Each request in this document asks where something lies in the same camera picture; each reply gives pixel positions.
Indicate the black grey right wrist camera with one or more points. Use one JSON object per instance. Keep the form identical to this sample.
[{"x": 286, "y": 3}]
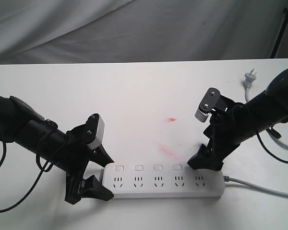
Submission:
[{"x": 207, "y": 104}]

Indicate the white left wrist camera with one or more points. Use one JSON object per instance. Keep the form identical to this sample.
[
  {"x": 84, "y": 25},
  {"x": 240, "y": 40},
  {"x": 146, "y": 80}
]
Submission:
[{"x": 100, "y": 126}]

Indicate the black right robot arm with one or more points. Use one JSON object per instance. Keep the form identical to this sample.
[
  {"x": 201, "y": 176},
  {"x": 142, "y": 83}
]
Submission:
[{"x": 268, "y": 108}]

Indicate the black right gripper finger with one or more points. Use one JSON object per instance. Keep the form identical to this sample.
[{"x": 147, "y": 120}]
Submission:
[{"x": 204, "y": 158}]

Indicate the grey backdrop cloth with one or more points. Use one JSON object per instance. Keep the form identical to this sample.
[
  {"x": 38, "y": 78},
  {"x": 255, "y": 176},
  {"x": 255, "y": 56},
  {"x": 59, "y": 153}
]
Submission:
[{"x": 105, "y": 31}]

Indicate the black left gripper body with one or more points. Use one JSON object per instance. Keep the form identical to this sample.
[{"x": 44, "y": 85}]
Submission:
[{"x": 75, "y": 156}]

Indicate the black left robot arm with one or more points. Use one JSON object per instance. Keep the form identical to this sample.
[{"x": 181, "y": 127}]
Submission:
[{"x": 21, "y": 124}]

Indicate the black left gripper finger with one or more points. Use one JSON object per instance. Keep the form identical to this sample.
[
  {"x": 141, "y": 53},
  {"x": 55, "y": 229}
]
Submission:
[
  {"x": 100, "y": 156},
  {"x": 92, "y": 188}
]

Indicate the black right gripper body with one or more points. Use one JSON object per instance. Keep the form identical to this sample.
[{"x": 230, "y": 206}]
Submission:
[{"x": 230, "y": 125}]

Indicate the white five-socket power strip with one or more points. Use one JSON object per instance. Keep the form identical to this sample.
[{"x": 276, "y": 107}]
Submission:
[{"x": 161, "y": 180}]

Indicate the black stand in background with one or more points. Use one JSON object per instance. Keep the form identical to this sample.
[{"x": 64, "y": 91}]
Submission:
[{"x": 280, "y": 33}]

